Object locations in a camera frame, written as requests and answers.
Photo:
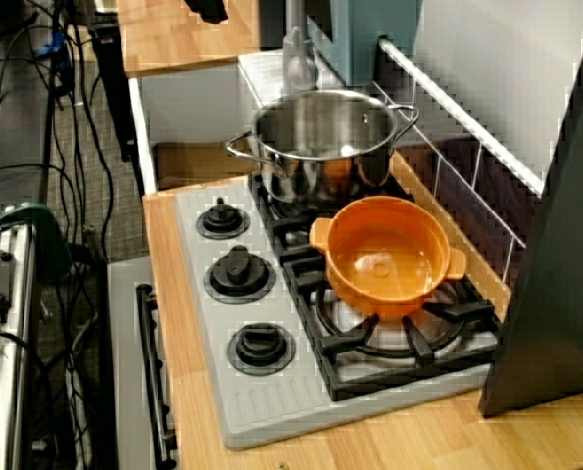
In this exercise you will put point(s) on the grey oven door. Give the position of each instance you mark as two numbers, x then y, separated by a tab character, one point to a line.
124	343

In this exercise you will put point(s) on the grey toy stove top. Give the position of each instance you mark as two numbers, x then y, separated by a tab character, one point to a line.
208	303

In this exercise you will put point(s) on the black burner grate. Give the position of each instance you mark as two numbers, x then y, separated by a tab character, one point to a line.
418	343
283	227

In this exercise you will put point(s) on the stainless steel pot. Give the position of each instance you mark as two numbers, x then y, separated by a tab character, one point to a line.
320	127

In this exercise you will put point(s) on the white sink basin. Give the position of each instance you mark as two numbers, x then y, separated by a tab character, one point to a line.
183	108

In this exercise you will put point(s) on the black side panel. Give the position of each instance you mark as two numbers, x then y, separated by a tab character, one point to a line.
555	269

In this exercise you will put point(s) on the grey toy faucet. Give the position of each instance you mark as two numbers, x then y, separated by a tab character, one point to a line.
298	63

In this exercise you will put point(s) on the orange plastic pot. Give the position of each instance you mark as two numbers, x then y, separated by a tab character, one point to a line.
384	254

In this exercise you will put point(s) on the dark tiled backsplash white ledge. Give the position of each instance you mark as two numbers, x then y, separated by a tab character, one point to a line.
487	196

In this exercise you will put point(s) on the black stove knob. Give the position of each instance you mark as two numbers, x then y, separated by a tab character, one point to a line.
261	345
222	222
239	273

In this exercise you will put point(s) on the teal blue box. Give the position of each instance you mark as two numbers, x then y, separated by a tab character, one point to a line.
364	39

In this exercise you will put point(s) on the black vertical post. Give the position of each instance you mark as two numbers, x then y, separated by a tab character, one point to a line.
112	88

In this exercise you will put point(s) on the green clamp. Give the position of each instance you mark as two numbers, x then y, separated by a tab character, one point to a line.
51	235

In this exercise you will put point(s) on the silver metal frame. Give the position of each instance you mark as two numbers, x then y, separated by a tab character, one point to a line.
21	294

